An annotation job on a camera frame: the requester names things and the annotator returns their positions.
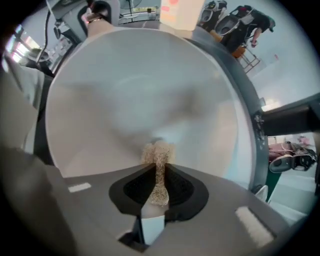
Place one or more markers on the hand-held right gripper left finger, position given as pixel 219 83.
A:
pixel 90 212

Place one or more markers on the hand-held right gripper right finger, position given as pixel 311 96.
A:
pixel 215 220

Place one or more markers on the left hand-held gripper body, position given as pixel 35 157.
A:
pixel 100 7

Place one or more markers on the beige scrubbing sponge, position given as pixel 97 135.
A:
pixel 158 155

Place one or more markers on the person's left forearm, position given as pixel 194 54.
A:
pixel 100 27

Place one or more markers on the pink wristwatch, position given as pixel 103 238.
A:
pixel 92 18

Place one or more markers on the standing fan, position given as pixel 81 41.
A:
pixel 130 5

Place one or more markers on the translucent white plastic container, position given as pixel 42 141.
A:
pixel 180 13

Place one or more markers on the orange stool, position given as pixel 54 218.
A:
pixel 243 53

